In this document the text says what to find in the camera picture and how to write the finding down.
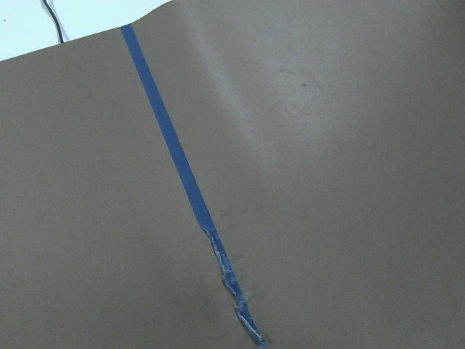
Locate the black cable on white table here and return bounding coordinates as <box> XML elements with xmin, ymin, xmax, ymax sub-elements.
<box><xmin>40</xmin><ymin>0</ymin><xmax>66</xmax><ymax>44</ymax></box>

